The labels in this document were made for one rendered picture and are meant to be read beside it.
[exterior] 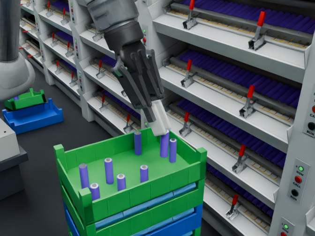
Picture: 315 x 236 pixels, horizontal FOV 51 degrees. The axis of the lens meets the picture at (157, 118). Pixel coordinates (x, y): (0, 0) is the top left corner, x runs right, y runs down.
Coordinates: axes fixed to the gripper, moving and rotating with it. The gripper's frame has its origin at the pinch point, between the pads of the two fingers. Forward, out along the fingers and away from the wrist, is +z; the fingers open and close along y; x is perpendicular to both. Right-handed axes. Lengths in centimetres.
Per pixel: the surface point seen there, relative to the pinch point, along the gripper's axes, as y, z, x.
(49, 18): -100, -48, -128
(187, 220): -2.5, 28.8, -5.4
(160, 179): 4.4, 12.4, -2.2
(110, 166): 6.7, 7.0, -12.5
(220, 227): -36, 59, -20
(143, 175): 5.4, 10.6, -5.4
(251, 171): -31.8, 33.3, 1.4
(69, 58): -89, -20, -115
